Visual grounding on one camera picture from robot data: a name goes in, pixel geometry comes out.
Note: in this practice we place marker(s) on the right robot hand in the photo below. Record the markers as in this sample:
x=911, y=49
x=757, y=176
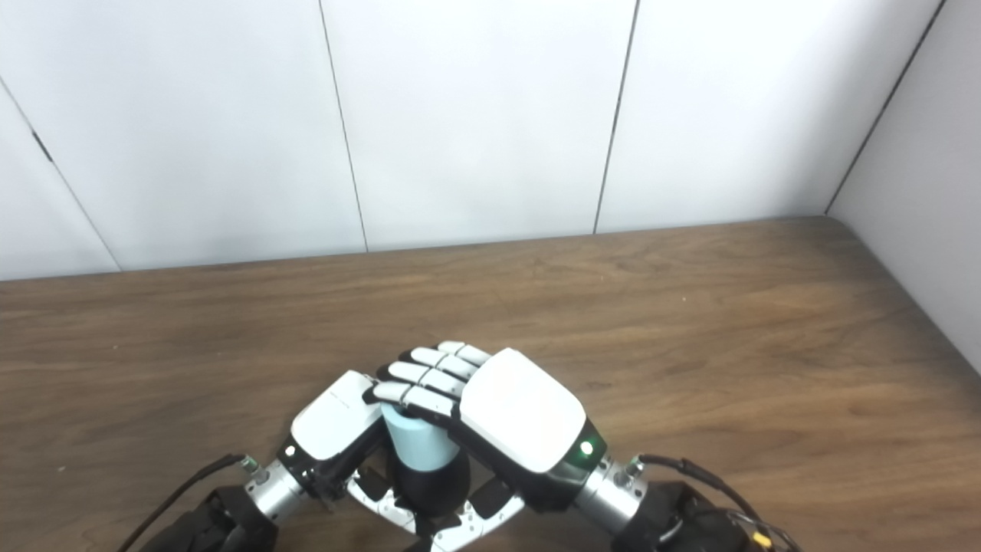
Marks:
x=521, y=414

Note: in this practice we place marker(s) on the black wall panel hinge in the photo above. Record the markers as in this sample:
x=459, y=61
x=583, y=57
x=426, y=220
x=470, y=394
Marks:
x=42, y=147

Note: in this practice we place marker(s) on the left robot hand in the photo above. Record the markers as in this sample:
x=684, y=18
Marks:
x=329, y=422

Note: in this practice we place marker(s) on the black nozzle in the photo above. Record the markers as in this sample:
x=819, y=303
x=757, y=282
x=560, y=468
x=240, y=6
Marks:
x=437, y=491

